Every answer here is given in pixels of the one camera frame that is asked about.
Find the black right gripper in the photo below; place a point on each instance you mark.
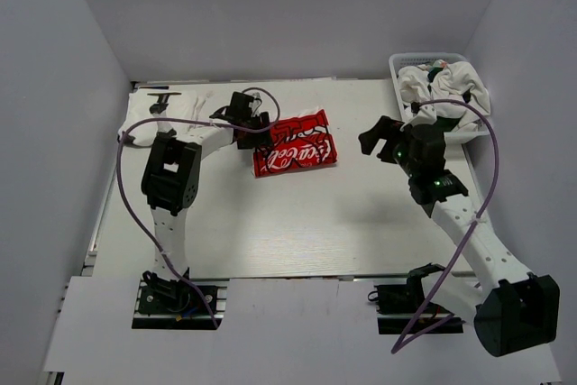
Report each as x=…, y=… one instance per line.
x=385, y=129

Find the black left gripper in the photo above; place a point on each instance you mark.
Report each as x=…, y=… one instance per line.
x=262, y=139

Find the white t-shirt green trim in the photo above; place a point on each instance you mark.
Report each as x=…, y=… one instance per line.
x=300, y=142

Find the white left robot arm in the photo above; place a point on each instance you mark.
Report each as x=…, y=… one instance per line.
x=170, y=180

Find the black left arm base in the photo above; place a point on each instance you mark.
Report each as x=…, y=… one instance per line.
x=172, y=305

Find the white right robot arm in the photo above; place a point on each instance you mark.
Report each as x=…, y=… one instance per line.
x=510, y=308

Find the folded white t-shirt black print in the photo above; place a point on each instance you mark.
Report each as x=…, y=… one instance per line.
x=148, y=103

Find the white t-shirt cartoon print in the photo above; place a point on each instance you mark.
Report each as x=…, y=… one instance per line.
x=450, y=82

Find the white plastic basket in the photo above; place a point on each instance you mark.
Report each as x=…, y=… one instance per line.
x=397, y=61

